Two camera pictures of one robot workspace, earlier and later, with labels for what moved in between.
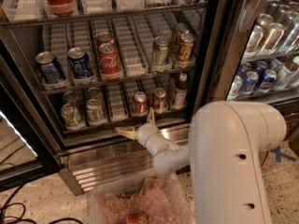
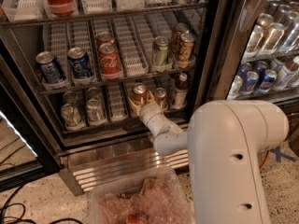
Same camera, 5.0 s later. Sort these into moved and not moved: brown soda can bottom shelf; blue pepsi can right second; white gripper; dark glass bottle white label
Moved: white gripper
Not moved: dark glass bottle white label; brown soda can bottom shelf; blue pepsi can right second
